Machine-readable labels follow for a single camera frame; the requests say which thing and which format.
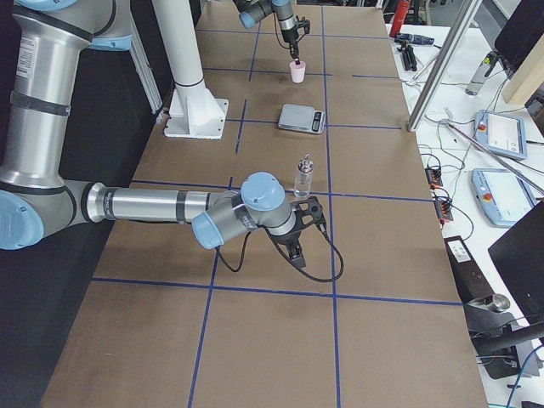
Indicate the aluminium frame post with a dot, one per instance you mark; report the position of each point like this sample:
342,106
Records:
454,37

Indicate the clear glass sauce bottle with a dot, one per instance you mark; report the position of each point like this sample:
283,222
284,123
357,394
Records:
304,177

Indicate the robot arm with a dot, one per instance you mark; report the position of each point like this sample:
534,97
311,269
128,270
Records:
253,12
106,137

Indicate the blue teach pendant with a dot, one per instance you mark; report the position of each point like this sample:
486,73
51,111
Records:
504,198
501,134

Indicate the grey digital kitchen scale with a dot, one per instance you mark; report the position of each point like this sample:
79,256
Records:
302,118

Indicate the blue patterned folded umbrella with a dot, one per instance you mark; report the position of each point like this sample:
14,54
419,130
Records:
413,39

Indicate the near blue teach pendant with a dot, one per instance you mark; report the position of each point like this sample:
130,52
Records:
504,198

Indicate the black box with label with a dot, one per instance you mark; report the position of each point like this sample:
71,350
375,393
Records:
469,278

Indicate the black monitor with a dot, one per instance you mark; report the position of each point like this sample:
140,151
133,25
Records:
518,258

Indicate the orange black connector strip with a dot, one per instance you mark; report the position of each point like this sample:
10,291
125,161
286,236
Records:
441,198

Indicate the black folded tripod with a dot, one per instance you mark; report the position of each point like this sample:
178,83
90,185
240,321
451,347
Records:
408,57

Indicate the pink plastic cup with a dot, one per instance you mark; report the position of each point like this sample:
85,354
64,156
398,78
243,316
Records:
297,70

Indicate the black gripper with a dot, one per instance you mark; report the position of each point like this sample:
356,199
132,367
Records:
288,35
286,239

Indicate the far blue teach pendant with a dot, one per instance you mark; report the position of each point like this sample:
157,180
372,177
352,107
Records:
501,134

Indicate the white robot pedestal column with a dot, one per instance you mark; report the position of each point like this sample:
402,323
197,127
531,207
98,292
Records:
194,112

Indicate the red water bottle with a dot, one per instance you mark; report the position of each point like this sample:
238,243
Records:
401,12

